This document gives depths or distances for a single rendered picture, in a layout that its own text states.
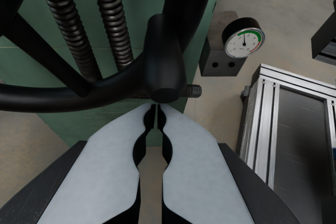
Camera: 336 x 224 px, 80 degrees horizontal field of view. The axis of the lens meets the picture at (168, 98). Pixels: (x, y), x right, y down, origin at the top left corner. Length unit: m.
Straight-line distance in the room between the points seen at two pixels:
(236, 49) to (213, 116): 0.70
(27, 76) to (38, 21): 0.17
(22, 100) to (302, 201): 0.78
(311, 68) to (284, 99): 0.59
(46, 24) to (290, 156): 0.80
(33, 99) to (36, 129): 0.84
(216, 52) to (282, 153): 0.53
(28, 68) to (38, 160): 0.57
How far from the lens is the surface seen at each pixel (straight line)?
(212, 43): 0.40
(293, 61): 1.50
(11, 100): 0.25
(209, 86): 1.13
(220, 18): 0.46
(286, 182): 0.81
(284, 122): 0.90
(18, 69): 0.53
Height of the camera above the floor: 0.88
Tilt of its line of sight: 57 degrees down
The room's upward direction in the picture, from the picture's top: 8 degrees clockwise
